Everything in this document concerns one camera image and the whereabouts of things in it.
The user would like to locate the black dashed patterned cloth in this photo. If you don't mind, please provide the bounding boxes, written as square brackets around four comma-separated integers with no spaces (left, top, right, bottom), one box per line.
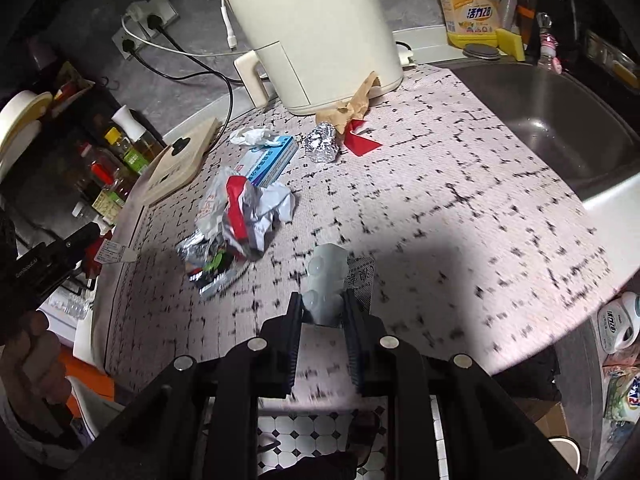
[92,65,628,396]

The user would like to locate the row of seasoning bottles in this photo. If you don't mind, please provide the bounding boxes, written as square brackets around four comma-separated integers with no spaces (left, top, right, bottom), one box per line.
[70,105,166,221]

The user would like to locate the white laundry detergent bottle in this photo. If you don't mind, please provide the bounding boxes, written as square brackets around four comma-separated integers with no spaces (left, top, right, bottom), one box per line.
[597,292,640,353]

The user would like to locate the cream white air fryer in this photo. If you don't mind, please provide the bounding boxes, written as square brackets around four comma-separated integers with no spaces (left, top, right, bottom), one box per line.
[222,0,418,117]

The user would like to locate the brown paper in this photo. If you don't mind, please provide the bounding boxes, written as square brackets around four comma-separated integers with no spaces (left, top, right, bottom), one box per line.
[316,71,382,135]

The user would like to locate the printed laundry powder bag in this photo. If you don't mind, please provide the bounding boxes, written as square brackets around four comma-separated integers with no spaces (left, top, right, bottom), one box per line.
[602,365,640,426]

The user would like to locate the steel kitchen sink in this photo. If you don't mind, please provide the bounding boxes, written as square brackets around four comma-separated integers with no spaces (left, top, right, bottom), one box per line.
[452,57,640,196]

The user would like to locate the printed packet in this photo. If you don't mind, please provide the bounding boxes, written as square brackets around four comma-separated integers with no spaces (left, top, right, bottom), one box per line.
[50,62,96,111]

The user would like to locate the grey sink strainer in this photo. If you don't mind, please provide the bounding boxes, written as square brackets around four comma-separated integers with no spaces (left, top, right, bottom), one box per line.
[462,42,501,59]

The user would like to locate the silver snack bag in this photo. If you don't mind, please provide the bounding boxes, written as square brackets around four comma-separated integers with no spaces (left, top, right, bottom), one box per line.
[176,230,249,302]

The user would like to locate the wooden cutting board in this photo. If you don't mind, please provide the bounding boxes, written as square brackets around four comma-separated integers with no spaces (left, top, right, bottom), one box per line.
[131,117,224,206]

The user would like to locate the cream round plates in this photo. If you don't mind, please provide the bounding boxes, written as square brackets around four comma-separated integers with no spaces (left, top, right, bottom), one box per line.
[0,91,53,171]

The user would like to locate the small pink bottle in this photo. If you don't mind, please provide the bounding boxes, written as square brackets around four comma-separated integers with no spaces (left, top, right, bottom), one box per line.
[536,12,563,73]

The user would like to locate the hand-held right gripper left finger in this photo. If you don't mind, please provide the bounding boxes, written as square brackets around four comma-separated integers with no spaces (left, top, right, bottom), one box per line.
[65,291,304,480]

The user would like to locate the yellow sponge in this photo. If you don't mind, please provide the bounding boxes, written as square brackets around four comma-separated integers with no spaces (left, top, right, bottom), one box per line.
[496,27,527,61]

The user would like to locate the grey wall socket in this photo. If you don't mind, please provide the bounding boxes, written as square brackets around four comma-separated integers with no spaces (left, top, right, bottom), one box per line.
[111,25,151,61]
[122,0,180,36]

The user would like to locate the blue medicine box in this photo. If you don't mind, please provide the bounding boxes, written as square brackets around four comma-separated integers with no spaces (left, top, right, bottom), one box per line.
[232,135,299,188]

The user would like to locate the brown cardboard box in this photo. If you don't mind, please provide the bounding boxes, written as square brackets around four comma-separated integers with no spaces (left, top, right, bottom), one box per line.
[532,400,568,441]

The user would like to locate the white crumpled tissue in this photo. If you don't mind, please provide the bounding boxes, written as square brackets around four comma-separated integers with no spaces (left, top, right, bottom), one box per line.
[229,127,276,147]

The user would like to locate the clear red printed plastic bag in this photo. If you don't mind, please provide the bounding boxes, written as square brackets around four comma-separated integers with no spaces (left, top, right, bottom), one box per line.
[194,165,261,261]

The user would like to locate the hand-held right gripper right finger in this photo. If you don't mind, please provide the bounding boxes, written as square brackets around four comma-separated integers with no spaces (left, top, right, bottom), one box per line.
[342,291,581,480]

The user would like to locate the red paper piece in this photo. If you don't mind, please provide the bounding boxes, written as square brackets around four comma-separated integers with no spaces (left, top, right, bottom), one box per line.
[344,119,384,157]

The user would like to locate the person's left hand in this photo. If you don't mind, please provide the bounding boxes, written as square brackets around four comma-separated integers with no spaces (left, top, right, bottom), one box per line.
[0,311,73,427]

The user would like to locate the orange white plastic item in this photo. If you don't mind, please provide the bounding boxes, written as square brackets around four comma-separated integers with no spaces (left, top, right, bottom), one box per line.
[57,350,131,436]

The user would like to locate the crumpled foil ball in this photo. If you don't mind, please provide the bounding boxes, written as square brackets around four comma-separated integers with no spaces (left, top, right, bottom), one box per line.
[304,122,341,163]

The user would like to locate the clear plastic blister tray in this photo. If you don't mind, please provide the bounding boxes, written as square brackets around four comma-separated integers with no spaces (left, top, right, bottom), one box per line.
[304,243,349,328]

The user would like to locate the black power cable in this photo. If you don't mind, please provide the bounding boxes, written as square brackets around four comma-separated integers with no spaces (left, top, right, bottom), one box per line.
[122,39,238,83]
[147,12,236,126]

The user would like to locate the white charging cable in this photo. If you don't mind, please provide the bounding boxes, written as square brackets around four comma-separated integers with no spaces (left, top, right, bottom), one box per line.
[121,0,266,58]

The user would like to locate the yellow dish soap bottle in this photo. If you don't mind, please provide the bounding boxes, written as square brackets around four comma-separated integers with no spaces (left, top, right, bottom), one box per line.
[434,0,502,50]

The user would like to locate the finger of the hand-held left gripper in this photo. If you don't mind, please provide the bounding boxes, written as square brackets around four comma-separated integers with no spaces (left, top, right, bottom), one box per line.
[57,222,101,262]

